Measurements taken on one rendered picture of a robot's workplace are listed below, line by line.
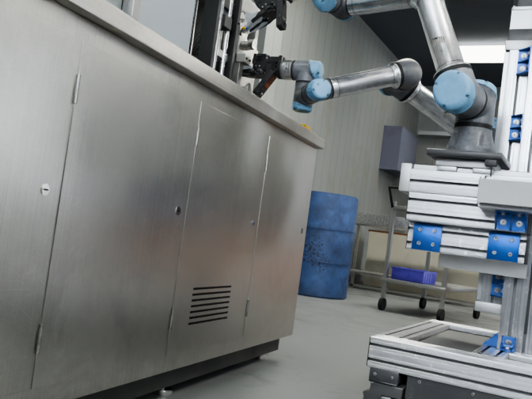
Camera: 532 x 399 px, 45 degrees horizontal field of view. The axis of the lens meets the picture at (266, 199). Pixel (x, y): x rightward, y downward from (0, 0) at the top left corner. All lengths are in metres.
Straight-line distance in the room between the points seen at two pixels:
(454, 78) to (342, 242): 3.74
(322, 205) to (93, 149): 4.29
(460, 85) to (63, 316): 1.26
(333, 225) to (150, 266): 4.05
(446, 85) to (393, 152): 7.35
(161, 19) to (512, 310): 1.50
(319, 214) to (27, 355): 4.42
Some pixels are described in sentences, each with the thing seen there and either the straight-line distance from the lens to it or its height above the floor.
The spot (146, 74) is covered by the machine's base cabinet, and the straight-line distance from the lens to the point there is 1.50.
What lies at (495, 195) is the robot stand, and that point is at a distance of 1.92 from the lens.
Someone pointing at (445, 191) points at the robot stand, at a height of 0.69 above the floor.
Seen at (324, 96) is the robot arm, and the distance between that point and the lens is 2.26.
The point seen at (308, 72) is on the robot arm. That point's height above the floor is 1.10.
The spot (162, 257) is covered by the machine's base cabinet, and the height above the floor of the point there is 0.40.
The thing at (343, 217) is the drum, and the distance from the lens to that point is 5.58.
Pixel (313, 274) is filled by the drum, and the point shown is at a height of 0.19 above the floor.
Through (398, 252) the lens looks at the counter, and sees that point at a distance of 8.20.
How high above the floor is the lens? 0.50
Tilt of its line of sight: 3 degrees up
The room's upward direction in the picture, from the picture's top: 8 degrees clockwise
